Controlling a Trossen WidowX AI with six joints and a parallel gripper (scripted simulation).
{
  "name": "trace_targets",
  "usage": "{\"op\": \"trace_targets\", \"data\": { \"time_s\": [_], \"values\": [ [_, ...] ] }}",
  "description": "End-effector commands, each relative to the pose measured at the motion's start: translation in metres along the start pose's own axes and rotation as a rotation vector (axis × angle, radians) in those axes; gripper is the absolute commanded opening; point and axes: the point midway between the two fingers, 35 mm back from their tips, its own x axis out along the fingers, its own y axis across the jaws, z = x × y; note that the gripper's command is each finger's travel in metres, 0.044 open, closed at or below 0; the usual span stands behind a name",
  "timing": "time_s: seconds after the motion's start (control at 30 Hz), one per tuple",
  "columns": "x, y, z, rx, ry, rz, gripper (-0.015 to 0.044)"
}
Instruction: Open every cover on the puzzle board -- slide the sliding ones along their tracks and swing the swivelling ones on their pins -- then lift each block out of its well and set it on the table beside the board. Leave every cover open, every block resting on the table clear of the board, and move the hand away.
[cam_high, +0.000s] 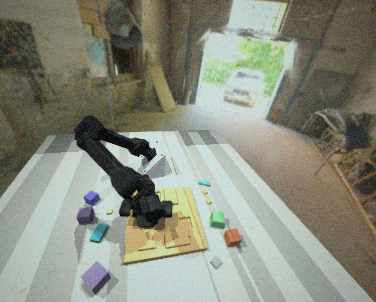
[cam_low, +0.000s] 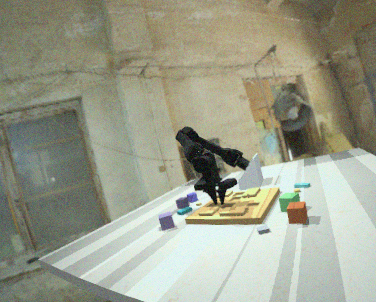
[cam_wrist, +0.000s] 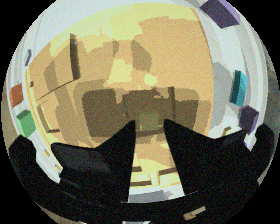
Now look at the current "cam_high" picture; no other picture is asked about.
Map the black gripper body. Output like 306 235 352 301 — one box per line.
119 200 173 218

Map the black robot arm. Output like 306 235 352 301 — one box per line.
74 116 165 227

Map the teal square block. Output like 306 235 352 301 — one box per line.
89 224 108 243

